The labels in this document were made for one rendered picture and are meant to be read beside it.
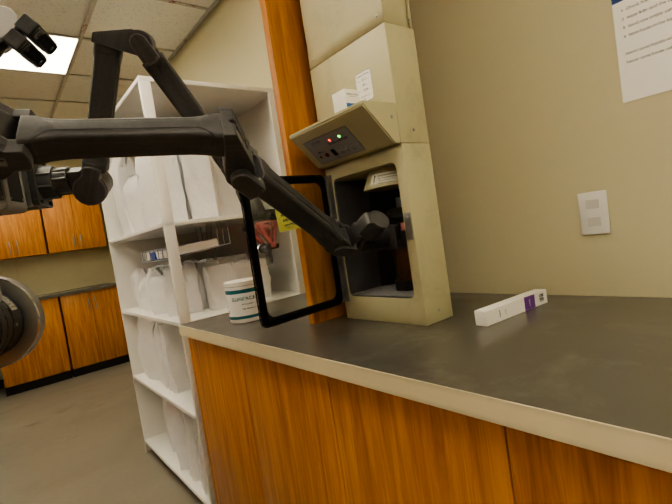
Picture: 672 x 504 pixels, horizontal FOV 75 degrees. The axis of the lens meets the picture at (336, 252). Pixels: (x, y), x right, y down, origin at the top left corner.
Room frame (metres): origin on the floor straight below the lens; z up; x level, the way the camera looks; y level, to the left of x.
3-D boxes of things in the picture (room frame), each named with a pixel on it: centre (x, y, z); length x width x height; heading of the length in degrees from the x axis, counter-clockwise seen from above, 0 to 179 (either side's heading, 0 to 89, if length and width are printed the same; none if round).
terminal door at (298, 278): (1.23, 0.11, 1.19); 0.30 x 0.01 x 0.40; 134
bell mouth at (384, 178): (1.27, -0.19, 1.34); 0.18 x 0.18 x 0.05
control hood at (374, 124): (1.19, -0.06, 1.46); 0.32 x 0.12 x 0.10; 39
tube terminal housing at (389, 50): (1.30, -0.20, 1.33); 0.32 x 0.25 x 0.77; 39
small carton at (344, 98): (1.16, -0.09, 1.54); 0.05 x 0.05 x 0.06; 39
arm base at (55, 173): (1.14, 0.69, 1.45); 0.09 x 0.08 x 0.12; 12
